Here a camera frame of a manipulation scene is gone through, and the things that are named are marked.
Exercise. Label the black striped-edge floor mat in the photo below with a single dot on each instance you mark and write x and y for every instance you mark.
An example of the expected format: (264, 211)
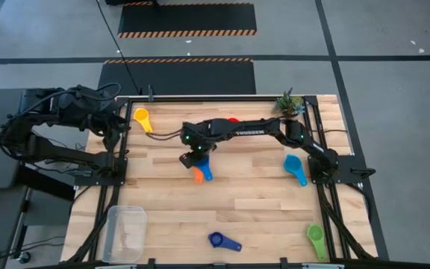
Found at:
(177, 78)
(185, 18)

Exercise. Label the dark blue measuring cup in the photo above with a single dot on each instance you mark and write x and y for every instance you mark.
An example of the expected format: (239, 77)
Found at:
(230, 244)

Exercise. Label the black aluminium table frame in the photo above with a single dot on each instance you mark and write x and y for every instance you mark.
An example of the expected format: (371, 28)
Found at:
(218, 99)

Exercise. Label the green measuring cup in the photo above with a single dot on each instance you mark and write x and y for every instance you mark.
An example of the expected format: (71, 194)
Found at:
(316, 233)

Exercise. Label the red measuring cup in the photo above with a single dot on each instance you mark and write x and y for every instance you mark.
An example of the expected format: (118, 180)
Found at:
(233, 120)

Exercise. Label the orange measuring cup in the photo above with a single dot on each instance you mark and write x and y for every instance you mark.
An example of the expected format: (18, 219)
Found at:
(198, 177)

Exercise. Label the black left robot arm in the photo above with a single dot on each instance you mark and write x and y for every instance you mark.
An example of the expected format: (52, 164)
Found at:
(69, 155)

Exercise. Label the black caster wheel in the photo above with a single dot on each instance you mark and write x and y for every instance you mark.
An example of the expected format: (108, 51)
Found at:
(24, 258)

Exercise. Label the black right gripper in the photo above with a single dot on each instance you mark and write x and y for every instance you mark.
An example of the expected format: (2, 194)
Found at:
(190, 158)

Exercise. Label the yellow measuring cup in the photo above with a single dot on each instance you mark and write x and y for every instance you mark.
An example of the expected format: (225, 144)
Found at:
(141, 114)

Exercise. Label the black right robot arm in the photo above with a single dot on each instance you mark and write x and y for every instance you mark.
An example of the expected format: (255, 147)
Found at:
(245, 129)

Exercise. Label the grey side table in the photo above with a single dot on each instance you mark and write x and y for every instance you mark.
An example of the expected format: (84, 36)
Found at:
(2, 216)

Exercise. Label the clear plastic container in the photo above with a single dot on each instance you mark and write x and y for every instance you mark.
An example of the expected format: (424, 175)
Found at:
(125, 231)

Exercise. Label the small potted succulent plant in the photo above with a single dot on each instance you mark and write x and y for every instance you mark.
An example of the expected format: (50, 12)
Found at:
(289, 104)

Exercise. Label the medium blue measuring cup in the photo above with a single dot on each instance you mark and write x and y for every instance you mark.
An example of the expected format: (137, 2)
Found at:
(205, 170)

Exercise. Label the cyan measuring cup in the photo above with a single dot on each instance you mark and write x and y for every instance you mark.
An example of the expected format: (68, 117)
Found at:
(293, 164)

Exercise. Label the white light bar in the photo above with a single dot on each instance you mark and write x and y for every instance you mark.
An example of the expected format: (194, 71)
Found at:
(118, 266)
(323, 266)

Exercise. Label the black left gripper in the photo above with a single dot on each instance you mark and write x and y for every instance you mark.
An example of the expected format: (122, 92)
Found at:
(112, 125)

